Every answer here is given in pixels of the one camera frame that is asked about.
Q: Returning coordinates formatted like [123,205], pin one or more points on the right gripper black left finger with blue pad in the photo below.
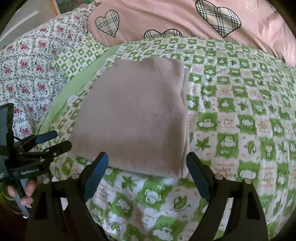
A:
[59,211]

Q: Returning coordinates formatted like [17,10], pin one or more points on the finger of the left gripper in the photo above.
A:
[32,140]
[49,153]

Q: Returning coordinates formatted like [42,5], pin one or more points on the beige fleece garment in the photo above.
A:
[137,113]

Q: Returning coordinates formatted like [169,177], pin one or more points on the person's left hand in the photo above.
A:
[27,200]

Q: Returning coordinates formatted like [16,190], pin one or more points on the white red floral bedsheet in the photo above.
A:
[28,78]

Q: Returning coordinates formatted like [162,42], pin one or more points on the pink quilt plaid hearts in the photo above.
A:
[254,23]

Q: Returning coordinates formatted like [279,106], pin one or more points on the landscape picture wooden frame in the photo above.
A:
[63,6]

